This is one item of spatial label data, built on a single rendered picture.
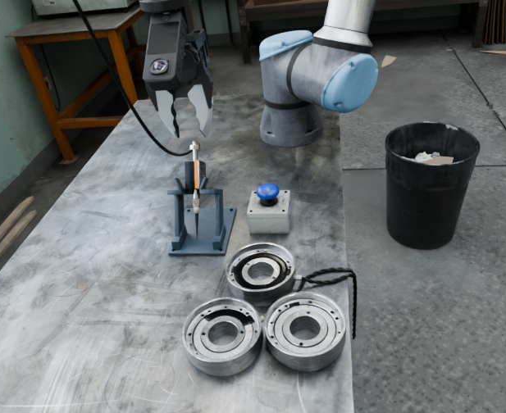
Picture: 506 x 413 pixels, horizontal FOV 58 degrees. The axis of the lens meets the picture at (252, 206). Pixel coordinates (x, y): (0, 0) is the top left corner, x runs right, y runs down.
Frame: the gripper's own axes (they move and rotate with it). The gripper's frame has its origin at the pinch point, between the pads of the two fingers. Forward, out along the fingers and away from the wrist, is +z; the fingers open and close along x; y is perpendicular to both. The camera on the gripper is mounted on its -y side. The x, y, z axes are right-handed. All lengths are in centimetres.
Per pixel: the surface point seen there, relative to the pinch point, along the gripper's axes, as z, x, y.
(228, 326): 17.2, -8.1, -24.7
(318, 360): 16.1, -20.5, -30.2
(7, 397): 18.8, 19.6, -35.7
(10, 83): 45, 149, 156
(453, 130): 59, -70, 106
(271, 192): 11.8, -12.3, -0.5
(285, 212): 14.6, -14.6, -2.6
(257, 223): 16.7, -9.6, -2.8
